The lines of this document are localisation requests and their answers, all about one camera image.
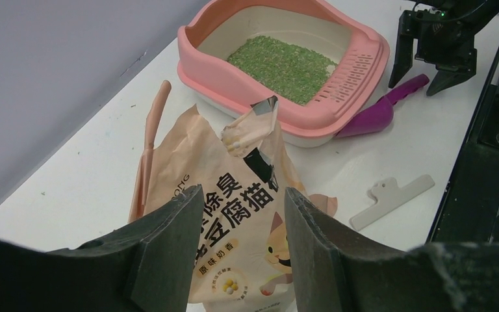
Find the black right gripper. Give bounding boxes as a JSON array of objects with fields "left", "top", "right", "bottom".
[{"left": 389, "top": 1, "right": 499, "bottom": 96}]

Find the pink litter box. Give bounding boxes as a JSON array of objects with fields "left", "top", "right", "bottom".
[{"left": 177, "top": 0, "right": 390, "bottom": 148}]

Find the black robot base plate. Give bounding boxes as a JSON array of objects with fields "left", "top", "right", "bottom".
[{"left": 426, "top": 8, "right": 499, "bottom": 244}]

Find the white bag clip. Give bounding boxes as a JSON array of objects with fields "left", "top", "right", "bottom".
[{"left": 349, "top": 174, "right": 435, "bottom": 231}]

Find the purple litter scoop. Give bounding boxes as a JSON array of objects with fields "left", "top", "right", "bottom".
[{"left": 335, "top": 74, "right": 429, "bottom": 138}]

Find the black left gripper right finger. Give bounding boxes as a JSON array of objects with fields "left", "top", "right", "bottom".
[{"left": 285, "top": 187, "right": 499, "bottom": 311}]

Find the green cat litter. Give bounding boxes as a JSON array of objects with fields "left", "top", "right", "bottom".
[{"left": 227, "top": 36, "right": 337, "bottom": 106}]

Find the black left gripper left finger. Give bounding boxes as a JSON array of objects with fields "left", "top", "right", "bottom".
[{"left": 0, "top": 185, "right": 203, "bottom": 311}]

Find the beige cat litter bag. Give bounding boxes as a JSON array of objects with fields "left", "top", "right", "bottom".
[{"left": 128, "top": 80, "right": 339, "bottom": 312}]

